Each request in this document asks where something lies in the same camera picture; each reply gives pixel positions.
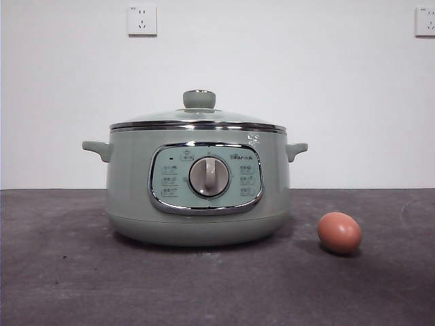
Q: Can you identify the white wall socket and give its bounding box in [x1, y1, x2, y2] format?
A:
[414, 5, 435, 38]
[128, 4, 158, 37]

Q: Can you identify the glass lid with green knob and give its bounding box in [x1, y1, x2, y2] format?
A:
[109, 88, 288, 132]

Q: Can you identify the brown egg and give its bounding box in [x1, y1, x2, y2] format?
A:
[317, 212, 362, 255]

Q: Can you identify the sage green electric cooking pot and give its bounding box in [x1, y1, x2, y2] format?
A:
[82, 127, 309, 247]

